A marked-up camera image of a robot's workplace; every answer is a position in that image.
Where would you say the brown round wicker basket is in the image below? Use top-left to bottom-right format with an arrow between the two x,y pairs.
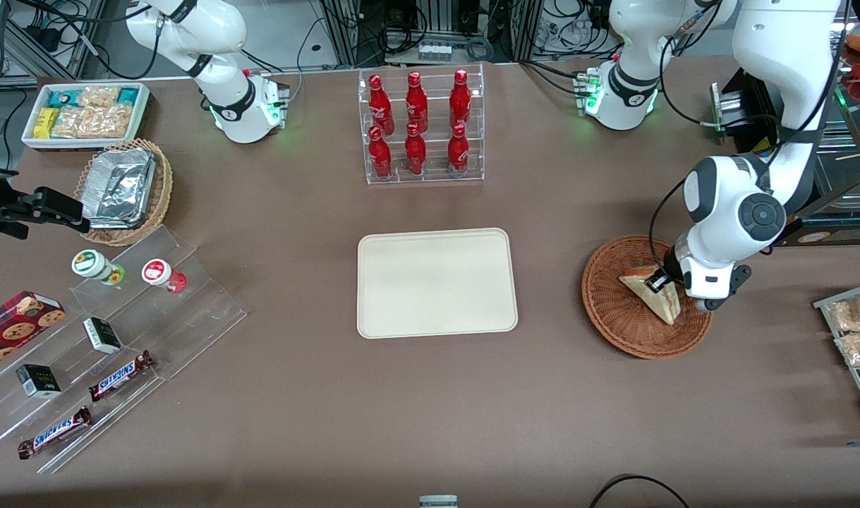
581,234 -> 715,360

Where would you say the red lid white cup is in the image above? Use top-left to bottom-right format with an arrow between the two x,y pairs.
141,259 -> 188,294

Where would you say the black table cable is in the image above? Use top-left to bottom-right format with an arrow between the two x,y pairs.
588,474 -> 691,508

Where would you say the red cookie box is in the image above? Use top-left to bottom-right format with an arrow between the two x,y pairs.
0,290 -> 68,377

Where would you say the white rectangular snack bin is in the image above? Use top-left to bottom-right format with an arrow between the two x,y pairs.
21,82 -> 151,152

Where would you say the large clear cracker bag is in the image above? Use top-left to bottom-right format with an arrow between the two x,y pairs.
52,104 -> 135,140

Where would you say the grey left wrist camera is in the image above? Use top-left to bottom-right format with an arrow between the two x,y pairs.
694,262 -> 753,313

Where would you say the yellow snack packet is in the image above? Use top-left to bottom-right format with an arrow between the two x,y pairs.
33,107 -> 61,140

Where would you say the beige rectangular tray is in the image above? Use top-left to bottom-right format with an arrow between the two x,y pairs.
357,227 -> 519,340

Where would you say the clear acrylic bottle rack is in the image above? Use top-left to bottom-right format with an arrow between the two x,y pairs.
358,63 -> 485,186

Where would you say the red cola bottle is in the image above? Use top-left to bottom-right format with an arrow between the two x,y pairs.
405,71 -> 429,133
447,124 -> 470,174
368,126 -> 394,179
368,74 -> 395,136
449,69 -> 472,129
404,123 -> 428,176

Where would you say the silver foil container stack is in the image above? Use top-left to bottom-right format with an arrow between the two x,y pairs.
83,148 -> 157,230

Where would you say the triangular sandwich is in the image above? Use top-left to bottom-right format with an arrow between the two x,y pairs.
618,265 -> 682,326

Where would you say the steel warmer pan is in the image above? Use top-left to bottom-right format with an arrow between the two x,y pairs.
819,135 -> 860,205

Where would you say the grey wire rack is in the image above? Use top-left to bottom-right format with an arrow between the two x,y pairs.
813,281 -> 860,433

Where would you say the tan wicker basket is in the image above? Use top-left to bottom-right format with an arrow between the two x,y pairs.
73,138 -> 174,248

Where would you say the small black box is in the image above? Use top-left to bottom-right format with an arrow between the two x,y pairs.
16,363 -> 62,400
83,317 -> 123,355

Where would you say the small clear cracker bag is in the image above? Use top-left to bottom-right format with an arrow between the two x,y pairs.
77,85 -> 123,109

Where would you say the green lid white cup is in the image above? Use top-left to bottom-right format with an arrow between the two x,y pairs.
71,249 -> 126,286

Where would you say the clear acrylic stepped shelf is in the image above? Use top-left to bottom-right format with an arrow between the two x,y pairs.
0,224 -> 248,475

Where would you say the Snickers chocolate bar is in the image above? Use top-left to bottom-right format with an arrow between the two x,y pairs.
88,350 -> 155,403
18,406 -> 93,461

